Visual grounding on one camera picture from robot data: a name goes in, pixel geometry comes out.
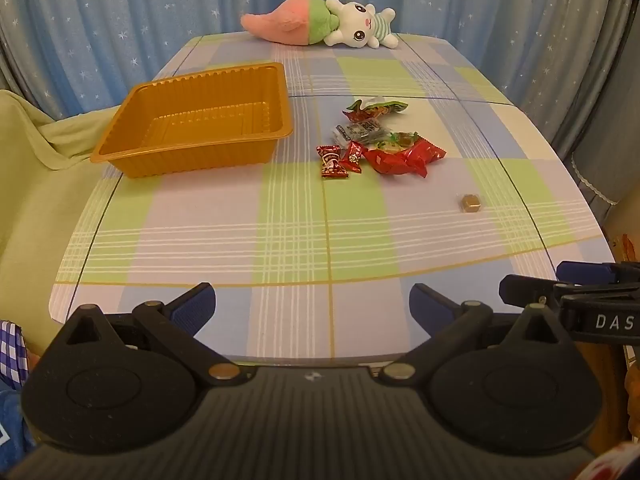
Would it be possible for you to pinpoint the white rabbit carrot plush toy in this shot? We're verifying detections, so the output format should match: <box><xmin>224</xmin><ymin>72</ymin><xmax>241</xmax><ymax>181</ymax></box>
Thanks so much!
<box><xmin>240</xmin><ymin>0</ymin><xmax>400</xmax><ymax>50</ymax></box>

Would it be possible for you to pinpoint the large red candy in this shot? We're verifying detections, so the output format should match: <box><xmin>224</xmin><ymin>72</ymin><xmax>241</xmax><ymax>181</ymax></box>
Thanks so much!
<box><xmin>362</xmin><ymin>145</ymin><xmax>428</xmax><ymax>178</ymax></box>

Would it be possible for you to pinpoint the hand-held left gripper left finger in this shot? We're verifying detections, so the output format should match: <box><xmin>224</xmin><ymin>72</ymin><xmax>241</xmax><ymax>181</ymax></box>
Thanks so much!
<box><xmin>50</xmin><ymin>282</ymin><xmax>256</xmax><ymax>387</ymax></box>

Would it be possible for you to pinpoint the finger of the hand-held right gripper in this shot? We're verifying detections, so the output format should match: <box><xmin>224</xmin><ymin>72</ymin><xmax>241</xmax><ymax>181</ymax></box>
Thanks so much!
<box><xmin>556</xmin><ymin>261</ymin><xmax>640</xmax><ymax>284</ymax></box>
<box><xmin>500</xmin><ymin>274</ymin><xmax>569</xmax><ymax>308</ymax></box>

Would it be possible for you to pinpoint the red white print candy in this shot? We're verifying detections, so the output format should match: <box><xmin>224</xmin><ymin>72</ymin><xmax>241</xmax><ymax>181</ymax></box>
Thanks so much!
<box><xmin>407</xmin><ymin>141</ymin><xmax>447</xmax><ymax>166</ymax></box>

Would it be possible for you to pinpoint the red white patterned garment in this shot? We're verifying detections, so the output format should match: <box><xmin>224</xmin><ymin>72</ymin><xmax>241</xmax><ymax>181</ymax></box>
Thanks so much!
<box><xmin>575</xmin><ymin>440</ymin><xmax>640</xmax><ymax>480</ymax></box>

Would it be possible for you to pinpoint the yellow green candy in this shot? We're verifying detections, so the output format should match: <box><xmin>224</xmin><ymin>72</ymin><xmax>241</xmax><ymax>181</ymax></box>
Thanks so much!
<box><xmin>375</xmin><ymin>131</ymin><xmax>421</xmax><ymax>151</ymax></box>

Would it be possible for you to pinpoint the cardboard box red print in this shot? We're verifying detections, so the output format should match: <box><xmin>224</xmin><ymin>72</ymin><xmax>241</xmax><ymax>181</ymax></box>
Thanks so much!
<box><xmin>600</xmin><ymin>200</ymin><xmax>640</xmax><ymax>267</ymax></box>

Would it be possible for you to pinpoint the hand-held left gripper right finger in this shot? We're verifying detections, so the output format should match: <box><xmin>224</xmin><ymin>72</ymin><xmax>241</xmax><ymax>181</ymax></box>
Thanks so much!
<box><xmin>376</xmin><ymin>283</ymin><xmax>576</xmax><ymax>387</ymax></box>

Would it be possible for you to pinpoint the light green cloth cover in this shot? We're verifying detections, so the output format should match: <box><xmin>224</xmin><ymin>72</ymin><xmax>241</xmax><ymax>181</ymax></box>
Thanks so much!
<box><xmin>0</xmin><ymin>90</ymin><xmax>122</xmax><ymax>356</ymax></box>

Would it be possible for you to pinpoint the blue checked cloth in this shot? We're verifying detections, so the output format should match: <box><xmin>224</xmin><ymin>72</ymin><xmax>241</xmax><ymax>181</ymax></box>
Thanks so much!
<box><xmin>0</xmin><ymin>319</ymin><xmax>28</xmax><ymax>391</ymax></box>

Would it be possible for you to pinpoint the green silver snack packet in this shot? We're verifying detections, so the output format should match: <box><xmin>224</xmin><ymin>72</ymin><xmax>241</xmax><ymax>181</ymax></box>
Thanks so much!
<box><xmin>342</xmin><ymin>96</ymin><xmax>408</xmax><ymax>122</ymax></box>

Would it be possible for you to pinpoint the grey dark print snack packet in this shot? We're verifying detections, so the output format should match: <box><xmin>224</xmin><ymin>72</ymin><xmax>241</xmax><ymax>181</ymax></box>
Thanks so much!
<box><xmin>331</xmin><ymin>119</ymin><xmax>388</xmax><ymax>145</ymax></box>

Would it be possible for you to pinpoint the blue patterned garment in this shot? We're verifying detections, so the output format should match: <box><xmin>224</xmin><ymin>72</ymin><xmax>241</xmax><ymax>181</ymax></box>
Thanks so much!
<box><xmin>0</xmin><ymin>385</ymin><xmax>37</xmax><ymax>463</ymax></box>

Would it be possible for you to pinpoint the small dark red candy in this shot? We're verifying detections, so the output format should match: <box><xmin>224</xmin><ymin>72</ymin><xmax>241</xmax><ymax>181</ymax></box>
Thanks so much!
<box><xmin>316</xmin><ymin>145</ymin><xmax>349</xmax><ymax>179</ymax></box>

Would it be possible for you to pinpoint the orange plastic tray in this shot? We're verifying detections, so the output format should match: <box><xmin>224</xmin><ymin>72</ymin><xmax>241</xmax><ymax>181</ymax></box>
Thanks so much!
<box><xmin>90</xmin><ymin>61</ymin><xmax>294</xmax><ymax>179</ymax></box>

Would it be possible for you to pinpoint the blue star print curtain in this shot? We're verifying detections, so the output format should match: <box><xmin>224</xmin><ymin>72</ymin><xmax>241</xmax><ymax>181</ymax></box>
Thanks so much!
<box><xmin>0</xmin><ymin>0</ymin><xmax>626</xmax><ymax>161</ymax></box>

